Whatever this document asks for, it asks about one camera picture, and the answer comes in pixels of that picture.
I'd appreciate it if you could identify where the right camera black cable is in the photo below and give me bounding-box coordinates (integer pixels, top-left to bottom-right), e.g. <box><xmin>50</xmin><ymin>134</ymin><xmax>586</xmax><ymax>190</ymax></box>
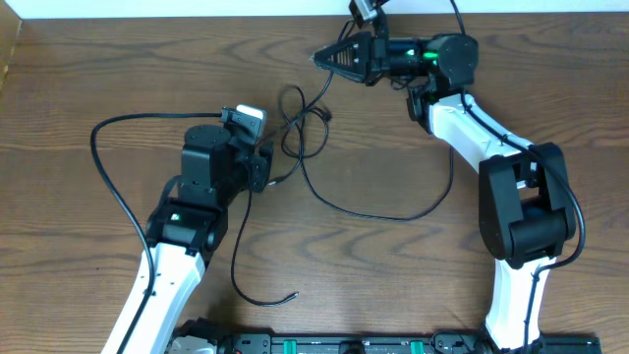
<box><xmin>377</xmin><ymin>0</ymin><xmax>587</xmax><ymax>354</ymax></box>

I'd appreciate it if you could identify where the camera black cable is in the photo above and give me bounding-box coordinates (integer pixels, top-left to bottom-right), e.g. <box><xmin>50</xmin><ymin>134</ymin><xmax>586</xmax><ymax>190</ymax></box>
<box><xmin>89</xmin><ymin>111</ymin><xmax>225</xmax><ymax>354</ymax></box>
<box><xmin>377</xmin><ymin>0</ymin><xmax>587</xmax><ymax>354</ymax></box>

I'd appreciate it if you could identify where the left camera black cable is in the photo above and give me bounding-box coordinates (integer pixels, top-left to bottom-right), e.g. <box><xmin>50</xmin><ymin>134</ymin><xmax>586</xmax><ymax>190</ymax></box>
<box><xmin>89</xmin><ymin>111</ymin><xmax>225</xmax><ymax>354</ymax></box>

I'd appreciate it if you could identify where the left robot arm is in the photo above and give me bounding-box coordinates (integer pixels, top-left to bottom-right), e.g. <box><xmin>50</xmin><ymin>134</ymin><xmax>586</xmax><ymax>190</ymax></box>
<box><xmin>103</xmin><ymin>122</ymin><xmax>272</xmax><ymax>353</ymax></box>

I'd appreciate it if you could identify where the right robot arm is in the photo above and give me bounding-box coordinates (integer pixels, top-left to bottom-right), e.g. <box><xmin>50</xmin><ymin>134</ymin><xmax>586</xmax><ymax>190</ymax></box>
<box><xmin>313</xmin><ymin>31</ymin><xmax>579</xmax><ymax>353</ymax></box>

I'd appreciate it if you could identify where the cardboard side panel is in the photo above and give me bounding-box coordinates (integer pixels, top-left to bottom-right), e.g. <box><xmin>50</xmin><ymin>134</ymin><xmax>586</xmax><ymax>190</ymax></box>
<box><xmin>0</xmin><ymin>0</ymin><xmax>23</xmax><ymax>86</ymax></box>

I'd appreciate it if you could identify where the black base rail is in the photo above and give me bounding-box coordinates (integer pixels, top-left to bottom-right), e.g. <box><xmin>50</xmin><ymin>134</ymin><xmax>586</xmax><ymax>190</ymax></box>
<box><xmin>166</xmin><ymin>319</ymin><xmax>603</xmax><ymax>354</ymax></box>

